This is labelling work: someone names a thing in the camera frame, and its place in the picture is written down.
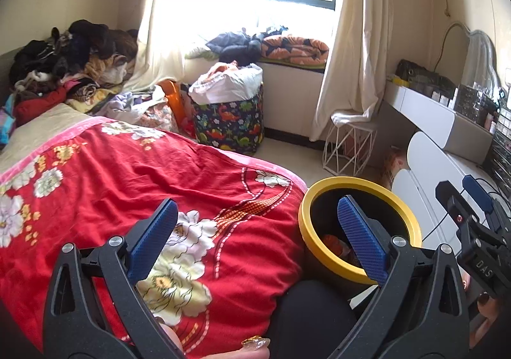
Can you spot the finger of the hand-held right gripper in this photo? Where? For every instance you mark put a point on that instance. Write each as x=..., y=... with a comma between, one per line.
x=479, y=193
x=455, y=203

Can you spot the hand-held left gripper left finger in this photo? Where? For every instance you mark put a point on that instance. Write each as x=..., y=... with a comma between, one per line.
x=157, y=235

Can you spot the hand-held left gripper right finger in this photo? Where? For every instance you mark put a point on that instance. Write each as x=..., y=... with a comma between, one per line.
x=359, y=235

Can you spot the yellow rimmed black trash bin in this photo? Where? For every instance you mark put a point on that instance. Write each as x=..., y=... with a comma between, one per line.
x=323, y=215

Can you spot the person's right hand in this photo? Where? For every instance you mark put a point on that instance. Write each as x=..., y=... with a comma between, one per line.
x=489, y=311

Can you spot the person's left hand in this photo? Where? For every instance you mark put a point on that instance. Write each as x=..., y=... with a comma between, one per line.
x=255, y=351

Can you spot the black drawer organizer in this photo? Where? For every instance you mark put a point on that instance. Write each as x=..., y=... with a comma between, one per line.
x=501, y=151

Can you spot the red floral blanket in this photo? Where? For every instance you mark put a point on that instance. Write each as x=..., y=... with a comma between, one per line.
x=119, y=167

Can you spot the white vanity desk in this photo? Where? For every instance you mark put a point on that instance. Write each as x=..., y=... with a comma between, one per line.
x=435, y=123

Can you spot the clear cosmetics organizer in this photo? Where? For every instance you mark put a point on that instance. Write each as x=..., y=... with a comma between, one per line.
x=475, y=103

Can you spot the person's black pants leg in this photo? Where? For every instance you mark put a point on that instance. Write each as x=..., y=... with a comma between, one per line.
x=311, y=323

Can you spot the white cloth on stool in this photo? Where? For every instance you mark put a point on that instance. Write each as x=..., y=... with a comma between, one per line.
x=355, y=119

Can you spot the floral fabric bag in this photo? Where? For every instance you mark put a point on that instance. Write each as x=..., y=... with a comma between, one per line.
x=157, y=117

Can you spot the black bag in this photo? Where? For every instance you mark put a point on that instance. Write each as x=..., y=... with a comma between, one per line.
x=423, y=77

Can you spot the dinosaur print laundry basket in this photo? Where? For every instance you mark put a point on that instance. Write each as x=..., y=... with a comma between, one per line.
x=231, y=123

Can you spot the lavender cloth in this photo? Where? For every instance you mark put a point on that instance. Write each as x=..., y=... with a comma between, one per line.
x=127, y=103

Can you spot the orange plastic bag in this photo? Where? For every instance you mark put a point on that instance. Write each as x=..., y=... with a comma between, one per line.
x=173, y=99

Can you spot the beige bed sheet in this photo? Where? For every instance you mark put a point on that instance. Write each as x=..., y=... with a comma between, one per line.
x=40, y=135

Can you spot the tiger print blanket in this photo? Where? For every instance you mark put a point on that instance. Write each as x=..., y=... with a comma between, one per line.
x=99, y=79

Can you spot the white cloth in basket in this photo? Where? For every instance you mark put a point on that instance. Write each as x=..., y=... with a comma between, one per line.
x=227, y=83

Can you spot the pink garment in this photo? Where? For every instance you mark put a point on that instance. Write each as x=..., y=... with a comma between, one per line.
x=215, y=70

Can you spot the red cloth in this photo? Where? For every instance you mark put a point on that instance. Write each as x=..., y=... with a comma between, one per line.
x=40, y=105

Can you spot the light green cloth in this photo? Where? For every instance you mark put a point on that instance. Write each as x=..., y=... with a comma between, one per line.
x=199, y=52

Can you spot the cream curtain beside desk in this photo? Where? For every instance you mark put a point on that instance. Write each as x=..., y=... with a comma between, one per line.
x=355, y=43

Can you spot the blue striped cloth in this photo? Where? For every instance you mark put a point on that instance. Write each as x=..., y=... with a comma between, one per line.
x=7, y=121

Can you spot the pile of dark clothes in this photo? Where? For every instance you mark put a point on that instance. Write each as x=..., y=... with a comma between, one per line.
x=72, y=47

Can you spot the dark jacket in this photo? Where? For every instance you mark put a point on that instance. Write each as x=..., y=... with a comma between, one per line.
x=239, y=45

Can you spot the cream curtain beside bed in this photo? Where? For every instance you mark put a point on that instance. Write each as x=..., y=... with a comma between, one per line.
x=159, y=23

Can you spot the wavy frame mirror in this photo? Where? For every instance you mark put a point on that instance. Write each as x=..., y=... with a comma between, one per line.
x=479, y=59

